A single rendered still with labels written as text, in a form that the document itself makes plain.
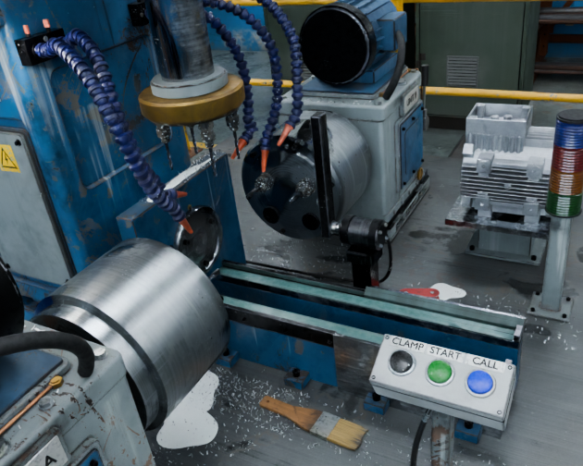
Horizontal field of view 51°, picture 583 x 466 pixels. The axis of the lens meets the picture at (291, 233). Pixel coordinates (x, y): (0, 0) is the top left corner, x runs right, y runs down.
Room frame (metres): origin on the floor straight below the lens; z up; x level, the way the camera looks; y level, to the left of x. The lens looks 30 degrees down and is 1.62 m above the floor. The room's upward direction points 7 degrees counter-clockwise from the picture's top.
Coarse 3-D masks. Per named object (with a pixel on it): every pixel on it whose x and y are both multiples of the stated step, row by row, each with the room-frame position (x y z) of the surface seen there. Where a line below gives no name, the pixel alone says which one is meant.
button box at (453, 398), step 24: (384, 336) 0.63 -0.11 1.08; (384, 360) 0.60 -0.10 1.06; (432, 360) 0.58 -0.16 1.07; (456, 360) 0.57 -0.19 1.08; (480, 360) 0.56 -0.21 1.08; (384, 384) 0.57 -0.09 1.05; (408, 384) 0.56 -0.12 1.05; (432, 384) 0.55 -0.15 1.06; (456, 384) 0.54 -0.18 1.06; (504, 384) 0.53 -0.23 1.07; (432, 408) 0.55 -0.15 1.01; (456, 408) 0.53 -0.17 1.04; (480, 408) 0.51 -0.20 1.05; (504, 408) 0.50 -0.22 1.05
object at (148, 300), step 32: (128, 256) 0.78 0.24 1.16; (160, 256) 0.78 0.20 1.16; (64, 288) 0.72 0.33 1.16; (96, 288) 0.70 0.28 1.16; (128, 288) 0.71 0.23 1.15; (160, 288) 0.72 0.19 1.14; (192, 288) 0.74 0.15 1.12; (32, 320) 0.70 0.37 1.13; (64, 320) 0.66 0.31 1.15; (96, 320) 0.66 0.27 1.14; (128, 320) 0.66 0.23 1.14; (160, 320) 0.68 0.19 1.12; (192, 320) 0.71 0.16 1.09; (224, 320) 0.75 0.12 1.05; (128, 352) 0.63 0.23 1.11; (160, 352) 0.64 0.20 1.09; (192, 352) 0.68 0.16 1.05; (160, 384) 0.62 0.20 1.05; (192, 384) 0.68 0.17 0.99; (160, 416) 0.63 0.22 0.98
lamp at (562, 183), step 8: (552, 168) 0.98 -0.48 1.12; (552, 176) 0.98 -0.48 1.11; (560, 176) 0.96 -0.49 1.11; (568, 176) 0.95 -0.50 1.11; (576, 176) 0.95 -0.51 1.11; (552, 184) 0.97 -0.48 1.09; (560, 184) 0.96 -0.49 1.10; (568, 184) 0.95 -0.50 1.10; (576, 184) 0.95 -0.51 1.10; (560, 192) 0.96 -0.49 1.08; (568, 192) 0.95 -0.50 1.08; (576, 192) 0.95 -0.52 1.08
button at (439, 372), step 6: (438, 360) 0.57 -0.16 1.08; (432, 366) 0.57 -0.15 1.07; (438, 366) 0.57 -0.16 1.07; (444, 366) 0.56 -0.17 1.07; (450, 366) 0.56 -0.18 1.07; (432, 372) 0.56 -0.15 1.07; (438, 372) 0.56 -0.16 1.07; (444, 372) 0.56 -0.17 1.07; (450, 372) 0.56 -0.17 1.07; (432, 378) 0.55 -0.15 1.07; (438, 378) 0.55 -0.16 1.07; (444, 378) 0.55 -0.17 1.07
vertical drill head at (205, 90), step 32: (160, 0) 0.99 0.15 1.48; (192, 0) 1.00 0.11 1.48; (160, 32) 0.99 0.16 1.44; (192, 32) 0.99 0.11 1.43; (160, 64) 1.01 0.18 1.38; (192, 64) 0.99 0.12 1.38; (160, 96) 0.98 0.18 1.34; (192, 96) 0.97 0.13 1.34; (224, 96) 0.96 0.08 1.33; (160, 128) 1.01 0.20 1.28; (192, 128) 1.09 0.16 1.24
